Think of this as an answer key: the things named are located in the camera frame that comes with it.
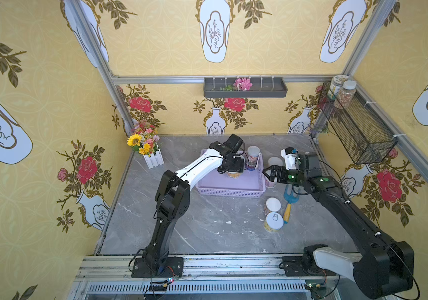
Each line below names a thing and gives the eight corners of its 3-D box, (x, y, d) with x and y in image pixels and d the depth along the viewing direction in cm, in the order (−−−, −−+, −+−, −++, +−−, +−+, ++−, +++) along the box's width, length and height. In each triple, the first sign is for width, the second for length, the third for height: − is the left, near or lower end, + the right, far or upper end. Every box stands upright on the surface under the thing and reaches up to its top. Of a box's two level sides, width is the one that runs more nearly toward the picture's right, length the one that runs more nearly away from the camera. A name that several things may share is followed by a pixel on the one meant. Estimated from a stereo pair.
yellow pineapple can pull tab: (265, 232, 84) (267, 228, 80) (262, 216, 89) (265, 212, 84) (282, 232, 84) (285, 227, 80) (278, 216, 89) (281, 212, 84)
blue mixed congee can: (246, 171, 106) (249, 154, 95) (245, 163, 110) (248, 145, 98) (256, 171, 106) (261, 154, 95) (255, 162, 110) (259, 145, 98)
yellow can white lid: (268, 217, 88) (271, 211, 83) (262, 206, 92) (265, 199, 86) (279, 212, 90) (282, 206, 84) (272, 202, 93) (276, 195, 88)
